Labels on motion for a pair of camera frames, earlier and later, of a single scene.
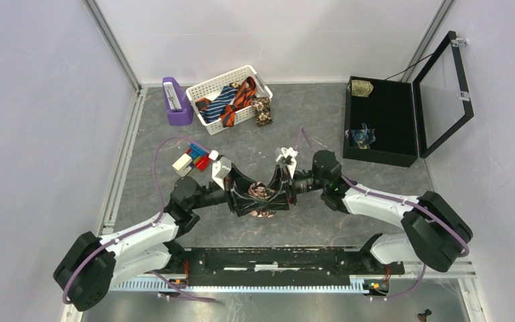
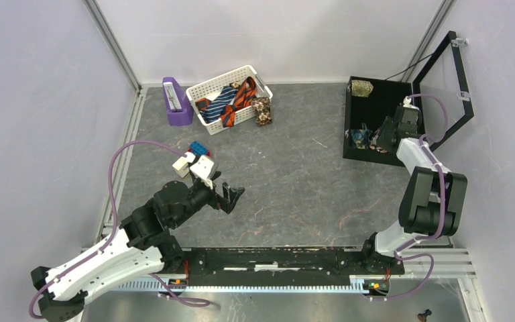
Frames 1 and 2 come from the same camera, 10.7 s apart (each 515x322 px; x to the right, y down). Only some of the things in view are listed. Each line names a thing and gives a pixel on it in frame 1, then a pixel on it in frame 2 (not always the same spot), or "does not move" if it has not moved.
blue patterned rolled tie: x=363 y=137 does not move
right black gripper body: x=306 y=182 → x=387 y=129
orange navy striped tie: x=245 y=94 does not move
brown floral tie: x=262 y=110 does not move
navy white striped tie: x=213 y=109 does not move
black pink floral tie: x=258 y=189 → x=373 y=144
